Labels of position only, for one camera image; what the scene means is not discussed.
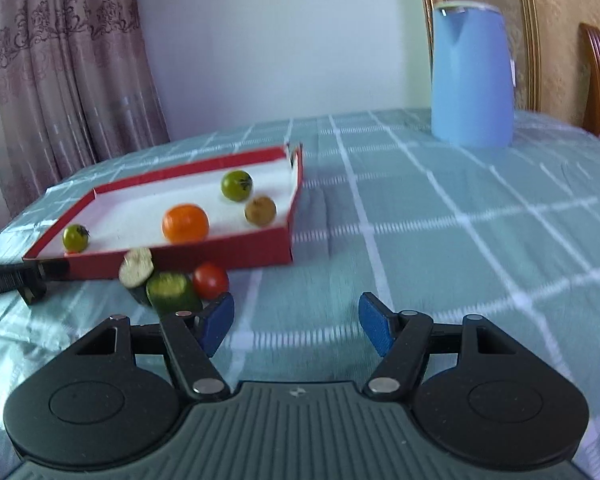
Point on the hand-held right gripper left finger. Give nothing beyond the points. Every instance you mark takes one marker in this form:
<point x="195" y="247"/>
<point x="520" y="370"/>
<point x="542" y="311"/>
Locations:
<point x="217" y="321"/>

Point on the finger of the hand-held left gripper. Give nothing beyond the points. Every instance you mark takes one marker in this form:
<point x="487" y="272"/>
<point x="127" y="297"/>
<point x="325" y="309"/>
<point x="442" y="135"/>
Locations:
<point x="5" y="280"/>

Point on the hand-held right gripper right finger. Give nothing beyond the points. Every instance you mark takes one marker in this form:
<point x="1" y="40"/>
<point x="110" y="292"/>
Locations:
<point x="375" y="325"/>

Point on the red tomato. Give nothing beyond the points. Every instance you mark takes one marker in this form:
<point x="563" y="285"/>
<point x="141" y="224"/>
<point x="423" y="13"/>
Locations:
<point x="210" y="280"/>

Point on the green cucumber piece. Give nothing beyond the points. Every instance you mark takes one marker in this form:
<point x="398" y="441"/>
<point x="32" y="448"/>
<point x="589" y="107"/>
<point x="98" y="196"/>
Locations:
<point x="172" y="290"/>

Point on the red cardboard box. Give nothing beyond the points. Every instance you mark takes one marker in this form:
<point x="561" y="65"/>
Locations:
<point x="230" y="255"/>

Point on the small green tomato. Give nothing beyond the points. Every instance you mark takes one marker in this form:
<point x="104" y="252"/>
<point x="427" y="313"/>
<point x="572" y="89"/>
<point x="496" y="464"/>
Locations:
<point x="75" y="238"/>

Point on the dark cucumber chunk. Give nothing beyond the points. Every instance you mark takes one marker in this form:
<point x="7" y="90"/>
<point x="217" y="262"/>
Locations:
<point x="136" y="267"/>

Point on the orange tangerine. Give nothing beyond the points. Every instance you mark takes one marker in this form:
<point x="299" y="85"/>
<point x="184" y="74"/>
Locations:
<point x="185" y="223"/>

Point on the brown longan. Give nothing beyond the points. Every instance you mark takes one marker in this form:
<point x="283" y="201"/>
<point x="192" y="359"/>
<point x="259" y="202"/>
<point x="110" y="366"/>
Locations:
<point x="260" y="211"/>

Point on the large green tomato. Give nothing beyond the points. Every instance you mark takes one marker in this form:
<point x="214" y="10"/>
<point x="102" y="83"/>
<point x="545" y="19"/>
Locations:
<point x="237" y="186"/>

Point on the pink patterned curtain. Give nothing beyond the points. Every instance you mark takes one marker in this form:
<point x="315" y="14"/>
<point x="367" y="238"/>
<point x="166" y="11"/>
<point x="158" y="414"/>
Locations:
<point x="55" y="85"/>

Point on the blue electric kettle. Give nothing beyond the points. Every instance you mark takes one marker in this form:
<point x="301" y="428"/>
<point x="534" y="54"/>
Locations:
<point x="472" y="75"/>

